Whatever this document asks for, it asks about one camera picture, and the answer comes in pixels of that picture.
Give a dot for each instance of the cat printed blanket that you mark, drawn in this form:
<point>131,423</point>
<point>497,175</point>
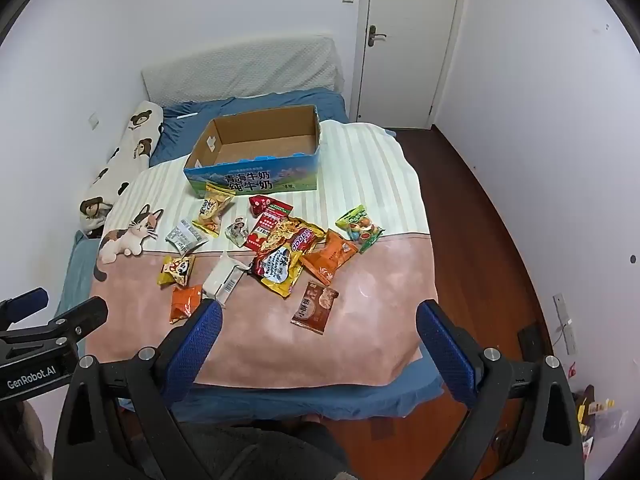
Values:
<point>360,320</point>

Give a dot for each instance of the cluttered small items pile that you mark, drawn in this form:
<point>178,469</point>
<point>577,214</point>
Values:
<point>600,415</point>

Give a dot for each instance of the small red snack packet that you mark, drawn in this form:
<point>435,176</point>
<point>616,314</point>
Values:
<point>260,203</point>

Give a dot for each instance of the bear print pillow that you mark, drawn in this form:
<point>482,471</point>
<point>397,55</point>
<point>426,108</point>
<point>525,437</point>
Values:
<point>135,140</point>

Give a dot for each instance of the blue printed cardboard box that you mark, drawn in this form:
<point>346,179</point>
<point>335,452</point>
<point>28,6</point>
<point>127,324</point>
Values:
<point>260,155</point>

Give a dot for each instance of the small grey pictured packet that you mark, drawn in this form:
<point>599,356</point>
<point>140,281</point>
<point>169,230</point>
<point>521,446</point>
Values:
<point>237,230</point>

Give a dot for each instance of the small white stick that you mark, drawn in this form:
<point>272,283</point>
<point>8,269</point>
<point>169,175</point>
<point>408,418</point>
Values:
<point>182,116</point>

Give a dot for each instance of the silver snack packet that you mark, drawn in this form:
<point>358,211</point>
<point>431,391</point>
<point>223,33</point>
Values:
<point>185,236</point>

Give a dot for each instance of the brown snack packet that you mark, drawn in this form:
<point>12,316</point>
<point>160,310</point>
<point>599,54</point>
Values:
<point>315,307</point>

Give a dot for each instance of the long red snack packet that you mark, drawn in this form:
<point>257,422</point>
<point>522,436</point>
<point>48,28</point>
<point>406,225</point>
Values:
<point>265,225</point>

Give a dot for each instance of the white snack packet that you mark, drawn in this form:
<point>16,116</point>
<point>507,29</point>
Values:
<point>227,277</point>

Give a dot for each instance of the small yellow cartoon packet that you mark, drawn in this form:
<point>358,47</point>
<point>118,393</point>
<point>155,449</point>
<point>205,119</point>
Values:
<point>176,269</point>

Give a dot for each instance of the dark box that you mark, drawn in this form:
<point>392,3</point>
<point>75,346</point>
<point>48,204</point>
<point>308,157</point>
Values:
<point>532,344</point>

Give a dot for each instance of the light blue cloth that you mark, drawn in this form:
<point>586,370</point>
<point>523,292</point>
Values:
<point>75,270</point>

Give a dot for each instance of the white quilted headboard cushion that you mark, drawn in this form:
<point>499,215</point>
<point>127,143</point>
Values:
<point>240,67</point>

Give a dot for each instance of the blue bed sheet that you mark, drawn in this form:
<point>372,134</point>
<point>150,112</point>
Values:
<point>280,402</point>

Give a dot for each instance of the large yellow red chips packet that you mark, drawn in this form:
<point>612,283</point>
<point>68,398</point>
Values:
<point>285,257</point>

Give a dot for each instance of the yellow biscuit packet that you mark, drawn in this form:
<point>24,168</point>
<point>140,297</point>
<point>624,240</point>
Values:
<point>212,207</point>

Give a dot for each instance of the large orange snack packet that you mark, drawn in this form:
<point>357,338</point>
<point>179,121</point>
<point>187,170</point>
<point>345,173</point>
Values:
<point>330,257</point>

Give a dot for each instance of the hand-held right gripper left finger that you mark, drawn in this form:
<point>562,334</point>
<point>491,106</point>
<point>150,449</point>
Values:
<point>200,340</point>

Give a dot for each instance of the small orange snack packet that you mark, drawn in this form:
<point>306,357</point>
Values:
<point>185,302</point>

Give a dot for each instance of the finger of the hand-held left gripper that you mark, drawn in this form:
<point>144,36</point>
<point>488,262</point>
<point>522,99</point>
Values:
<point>25,304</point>
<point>75,320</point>

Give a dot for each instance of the white door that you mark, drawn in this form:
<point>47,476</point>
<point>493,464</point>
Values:
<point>410,45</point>

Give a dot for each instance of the green candy packet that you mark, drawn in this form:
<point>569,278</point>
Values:
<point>360,227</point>

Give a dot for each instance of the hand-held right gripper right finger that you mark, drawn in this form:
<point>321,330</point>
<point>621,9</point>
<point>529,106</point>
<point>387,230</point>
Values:
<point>445,355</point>

